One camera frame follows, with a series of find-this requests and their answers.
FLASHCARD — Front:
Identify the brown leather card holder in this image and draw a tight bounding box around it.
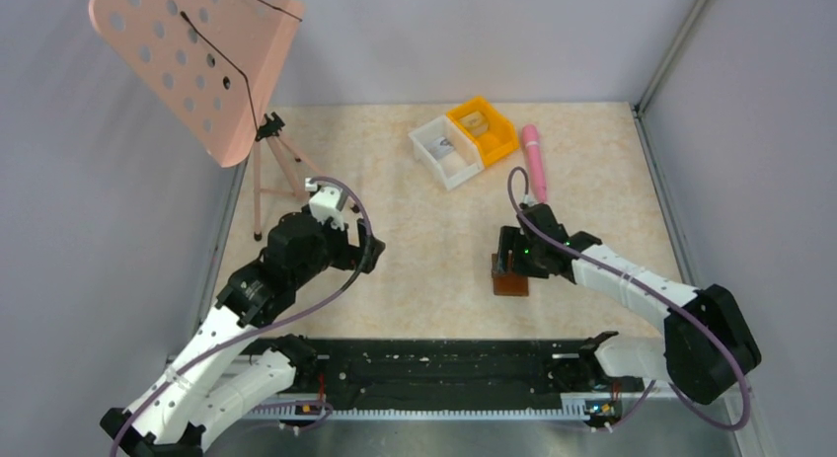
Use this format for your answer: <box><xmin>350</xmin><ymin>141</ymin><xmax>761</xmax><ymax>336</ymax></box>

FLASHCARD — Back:
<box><xmin>491</xmin><ymin>254</ymin><xmax>529</xmax><ymax>297</ymax></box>

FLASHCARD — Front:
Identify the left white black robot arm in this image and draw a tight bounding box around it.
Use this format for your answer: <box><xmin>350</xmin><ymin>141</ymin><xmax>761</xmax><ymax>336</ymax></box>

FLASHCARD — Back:
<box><xmin>100</xmin><ymin>207</ymin><xmax>386</xmax><ymax>456</ymax></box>

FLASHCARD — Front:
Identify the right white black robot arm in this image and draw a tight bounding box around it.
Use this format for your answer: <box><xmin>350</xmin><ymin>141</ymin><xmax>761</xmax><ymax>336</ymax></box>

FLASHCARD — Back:
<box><xmin>493</xmin><ymin>203</ymin><xmax>762</xmax><ymax>405</ymax></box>

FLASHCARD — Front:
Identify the pink marker pen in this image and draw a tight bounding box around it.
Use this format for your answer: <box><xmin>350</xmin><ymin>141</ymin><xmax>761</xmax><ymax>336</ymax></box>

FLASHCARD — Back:
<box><xmin>521</xmin><ymin>124</ymin><xmax>548</xmax><ymax>203</ymax></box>

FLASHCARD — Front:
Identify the yellow plastic bin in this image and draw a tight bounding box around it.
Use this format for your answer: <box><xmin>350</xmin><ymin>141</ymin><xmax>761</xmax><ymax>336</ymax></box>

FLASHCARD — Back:
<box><xmin>446</xmin><ymin>96</ymin><xmax>520</xmax><ymax>168</ymax></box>

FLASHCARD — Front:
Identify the small item in white bin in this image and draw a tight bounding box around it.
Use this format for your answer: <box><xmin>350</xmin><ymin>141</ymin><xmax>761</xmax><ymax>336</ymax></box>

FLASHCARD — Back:
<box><xmin>428</xmin><ymin>136</ymin><xmax>455</xmax><ymax>160</ymax></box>

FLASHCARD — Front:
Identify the white plastic bin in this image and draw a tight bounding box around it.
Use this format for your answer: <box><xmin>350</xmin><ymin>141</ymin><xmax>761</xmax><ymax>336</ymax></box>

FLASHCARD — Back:
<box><xmin>408</xmin><ymin>115</ymin><xmax>485</xmax><ymax>191</ymax></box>

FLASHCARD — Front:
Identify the tan item in yellow bin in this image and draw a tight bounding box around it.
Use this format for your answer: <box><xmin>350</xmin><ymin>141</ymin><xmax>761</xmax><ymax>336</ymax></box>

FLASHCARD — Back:
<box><xmin>459</xmin><ymin>112</ymin><xmax>490</xmax><ymax>138</ymax></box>

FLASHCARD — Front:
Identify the pink perforated music stand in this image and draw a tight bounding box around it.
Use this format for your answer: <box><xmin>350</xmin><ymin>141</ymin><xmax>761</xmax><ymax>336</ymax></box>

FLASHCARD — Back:
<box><xmin>88</xmin><ymin>0</ymin><xmax>321</xmax><ymax>201</ymax></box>

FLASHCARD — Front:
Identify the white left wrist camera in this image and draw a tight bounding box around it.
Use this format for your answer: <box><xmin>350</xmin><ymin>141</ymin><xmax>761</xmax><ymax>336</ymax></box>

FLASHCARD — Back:
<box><xmin>305</xmin><ymin>178</ymin><xmax>347</xmax><ymax>231</ymax></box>

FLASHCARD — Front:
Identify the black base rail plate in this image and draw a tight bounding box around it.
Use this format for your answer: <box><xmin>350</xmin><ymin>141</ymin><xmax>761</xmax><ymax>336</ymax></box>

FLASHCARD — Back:
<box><xmin>276</xmin><ymin>336</ymin><xmax>644</xmax><ymax>417</ymax></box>

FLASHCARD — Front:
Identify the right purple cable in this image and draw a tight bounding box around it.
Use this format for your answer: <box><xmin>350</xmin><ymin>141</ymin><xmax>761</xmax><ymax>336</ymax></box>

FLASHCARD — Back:
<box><xmin>507</xmin><ymin>167</ymin><xmax>753</xmax><ymax>432</ymax></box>

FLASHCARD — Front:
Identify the purple cable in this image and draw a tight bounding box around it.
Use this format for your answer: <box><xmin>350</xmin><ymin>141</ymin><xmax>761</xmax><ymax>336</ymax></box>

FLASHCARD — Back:
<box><xmin>507</xmin><ymin>167</ymin><xmax>753</xmax><ymax>432</ymax></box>
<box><xmin>108</xmin><ymin>176</ymin><xmax>375</xmax><ymax>457</ymax></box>

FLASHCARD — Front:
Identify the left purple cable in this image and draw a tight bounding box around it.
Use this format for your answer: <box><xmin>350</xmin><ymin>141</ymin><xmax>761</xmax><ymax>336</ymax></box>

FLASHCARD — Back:
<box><xmin>108</xmin><ymin>176</ymin><xmax>375</xmax><ymax>457</ymax></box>

